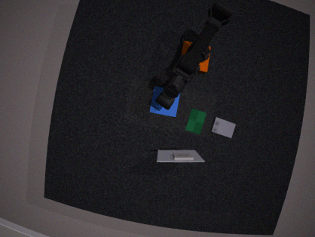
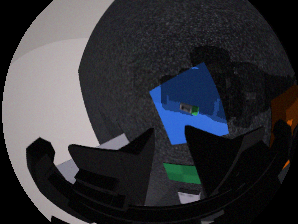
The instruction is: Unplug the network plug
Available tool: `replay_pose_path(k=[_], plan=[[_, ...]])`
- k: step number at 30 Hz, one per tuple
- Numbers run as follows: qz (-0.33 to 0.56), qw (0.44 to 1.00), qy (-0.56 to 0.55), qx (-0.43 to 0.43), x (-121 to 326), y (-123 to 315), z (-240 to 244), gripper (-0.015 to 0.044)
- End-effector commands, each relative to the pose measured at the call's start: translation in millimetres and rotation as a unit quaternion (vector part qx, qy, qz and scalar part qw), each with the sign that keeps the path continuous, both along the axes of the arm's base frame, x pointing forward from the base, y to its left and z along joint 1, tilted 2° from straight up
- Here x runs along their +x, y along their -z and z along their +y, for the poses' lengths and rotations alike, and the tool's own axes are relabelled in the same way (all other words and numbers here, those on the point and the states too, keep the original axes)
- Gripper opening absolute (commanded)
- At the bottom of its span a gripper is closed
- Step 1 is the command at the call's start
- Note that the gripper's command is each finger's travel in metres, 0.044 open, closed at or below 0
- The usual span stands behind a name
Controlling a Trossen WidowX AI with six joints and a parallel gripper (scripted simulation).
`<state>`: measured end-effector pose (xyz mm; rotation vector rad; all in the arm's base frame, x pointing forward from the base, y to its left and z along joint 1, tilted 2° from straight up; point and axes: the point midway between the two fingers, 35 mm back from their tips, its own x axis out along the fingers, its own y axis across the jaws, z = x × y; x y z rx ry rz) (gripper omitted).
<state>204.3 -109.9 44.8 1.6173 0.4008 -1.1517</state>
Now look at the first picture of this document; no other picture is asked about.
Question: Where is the grey panel with two small square holes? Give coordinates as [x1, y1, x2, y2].
[157, 149, 204, 162]

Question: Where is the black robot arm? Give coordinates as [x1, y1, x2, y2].
[155, 0, 236, 98]

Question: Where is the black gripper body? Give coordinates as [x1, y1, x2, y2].
[156, 92, 174, 109]

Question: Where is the white flat rectangular block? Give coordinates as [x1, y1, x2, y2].
[211, 117, 236, 138]

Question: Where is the green flat square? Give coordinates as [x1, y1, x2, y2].
[186, 108, 206, 135]

